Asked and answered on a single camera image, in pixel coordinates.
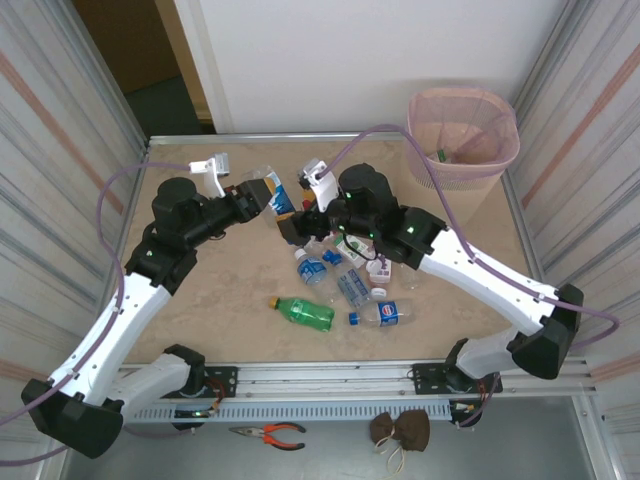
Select clear bottle colourful blue label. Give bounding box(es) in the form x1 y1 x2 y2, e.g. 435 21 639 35
242 164 297 229

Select clear bottle blue label white cap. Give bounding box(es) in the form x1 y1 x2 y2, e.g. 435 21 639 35
293 248 337 304

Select white green label bottle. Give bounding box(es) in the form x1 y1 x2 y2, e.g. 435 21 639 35
333 235 374 269

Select green bottle yellow cap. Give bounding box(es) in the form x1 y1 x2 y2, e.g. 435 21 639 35
268 295 336 334

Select Pepsi bottle blue cap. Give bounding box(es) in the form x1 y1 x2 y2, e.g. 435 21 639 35
347 298 419 330

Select pink mesh waste bin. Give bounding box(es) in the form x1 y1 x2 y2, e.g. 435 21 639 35
404 87 522 229

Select purple label bottle white cap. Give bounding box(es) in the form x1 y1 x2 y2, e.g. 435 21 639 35
367 257 396 301

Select corrugated translucent side panel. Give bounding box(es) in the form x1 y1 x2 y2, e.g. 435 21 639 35
509 0 640 480
0 0 151 480

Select brown wooden door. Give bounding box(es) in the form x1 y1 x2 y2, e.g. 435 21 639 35
72 0 184 96

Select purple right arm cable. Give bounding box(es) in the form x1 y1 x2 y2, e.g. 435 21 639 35
317 124 621 429

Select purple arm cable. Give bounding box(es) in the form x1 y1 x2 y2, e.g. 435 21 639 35
317 124 621 429
0 160 194 464

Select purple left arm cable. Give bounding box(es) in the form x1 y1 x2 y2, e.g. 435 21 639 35
0 160 194 464

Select aluminium table frame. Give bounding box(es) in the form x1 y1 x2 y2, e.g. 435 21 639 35
117 130 599 401

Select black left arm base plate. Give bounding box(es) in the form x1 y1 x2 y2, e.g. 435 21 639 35
148 366 240 400

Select white slotted cable duct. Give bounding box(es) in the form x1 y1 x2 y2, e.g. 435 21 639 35
122 399 454 425

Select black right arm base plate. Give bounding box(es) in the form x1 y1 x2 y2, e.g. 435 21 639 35
411 360 504 397

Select orange handled pliers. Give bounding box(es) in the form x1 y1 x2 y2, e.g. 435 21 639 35
228 422 307 452

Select brown cloth pouch with string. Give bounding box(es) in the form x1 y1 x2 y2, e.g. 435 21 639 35
368 412 432 474

